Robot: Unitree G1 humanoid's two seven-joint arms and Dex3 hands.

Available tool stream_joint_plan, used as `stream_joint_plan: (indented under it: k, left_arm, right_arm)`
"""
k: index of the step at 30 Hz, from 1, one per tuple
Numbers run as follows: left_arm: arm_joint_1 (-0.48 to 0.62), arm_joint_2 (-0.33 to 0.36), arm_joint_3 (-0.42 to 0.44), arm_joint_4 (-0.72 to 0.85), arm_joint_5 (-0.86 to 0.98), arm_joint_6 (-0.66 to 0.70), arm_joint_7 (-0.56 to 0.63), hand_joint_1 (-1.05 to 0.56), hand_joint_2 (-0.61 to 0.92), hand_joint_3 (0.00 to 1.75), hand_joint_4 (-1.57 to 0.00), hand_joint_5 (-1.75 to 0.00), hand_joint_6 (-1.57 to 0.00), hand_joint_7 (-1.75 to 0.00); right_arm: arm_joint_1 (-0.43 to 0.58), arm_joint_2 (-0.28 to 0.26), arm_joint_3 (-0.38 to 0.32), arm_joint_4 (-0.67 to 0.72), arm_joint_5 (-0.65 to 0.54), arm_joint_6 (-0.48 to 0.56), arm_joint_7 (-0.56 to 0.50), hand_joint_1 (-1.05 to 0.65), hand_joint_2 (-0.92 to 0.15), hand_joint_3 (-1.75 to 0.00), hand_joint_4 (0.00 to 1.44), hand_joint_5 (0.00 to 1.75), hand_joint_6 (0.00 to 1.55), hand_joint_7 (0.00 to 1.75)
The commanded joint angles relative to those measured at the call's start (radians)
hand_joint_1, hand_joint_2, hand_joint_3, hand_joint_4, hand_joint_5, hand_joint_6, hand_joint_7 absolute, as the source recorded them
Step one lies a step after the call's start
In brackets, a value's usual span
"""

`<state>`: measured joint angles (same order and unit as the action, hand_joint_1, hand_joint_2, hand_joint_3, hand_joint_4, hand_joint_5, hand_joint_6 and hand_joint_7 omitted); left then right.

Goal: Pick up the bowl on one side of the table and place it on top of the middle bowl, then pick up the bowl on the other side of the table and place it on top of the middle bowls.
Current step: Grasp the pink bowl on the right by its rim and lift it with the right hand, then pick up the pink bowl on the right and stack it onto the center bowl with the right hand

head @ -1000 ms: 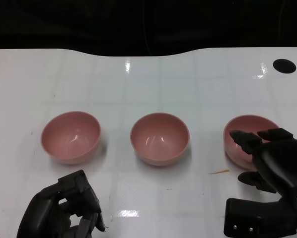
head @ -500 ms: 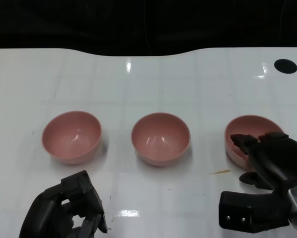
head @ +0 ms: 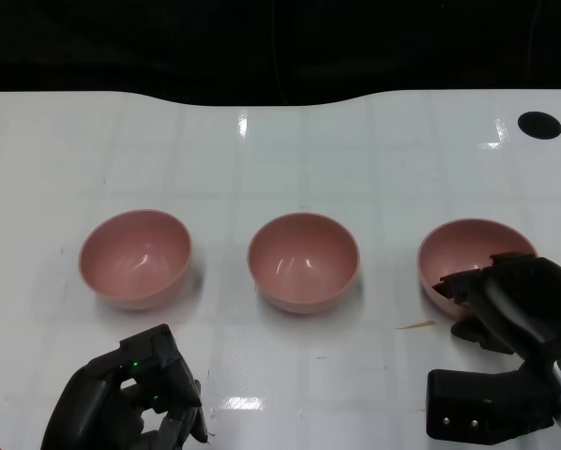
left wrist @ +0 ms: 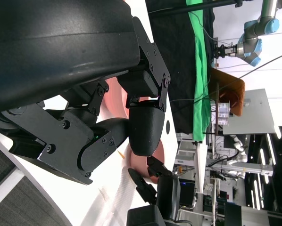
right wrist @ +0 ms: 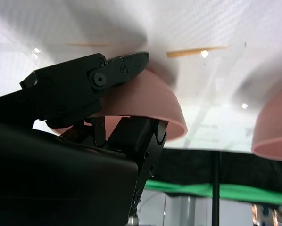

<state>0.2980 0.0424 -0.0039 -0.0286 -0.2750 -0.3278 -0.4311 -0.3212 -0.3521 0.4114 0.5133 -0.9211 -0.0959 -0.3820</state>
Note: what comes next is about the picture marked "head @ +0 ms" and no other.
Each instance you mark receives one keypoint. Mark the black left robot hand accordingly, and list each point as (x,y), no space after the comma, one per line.
(79,412)

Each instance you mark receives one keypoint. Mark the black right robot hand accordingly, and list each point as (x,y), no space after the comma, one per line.
(529,300)

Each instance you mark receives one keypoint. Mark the pink plastic bowl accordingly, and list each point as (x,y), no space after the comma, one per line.
(135,253)
(304,258)
(459,253)

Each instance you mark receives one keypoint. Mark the black round table grommet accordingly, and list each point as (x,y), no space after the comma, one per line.
(539,125)

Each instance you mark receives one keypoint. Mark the black backdrop cloth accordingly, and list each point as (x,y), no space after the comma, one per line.
(121,47)

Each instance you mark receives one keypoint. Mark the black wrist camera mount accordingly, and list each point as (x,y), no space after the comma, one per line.
(487,408)

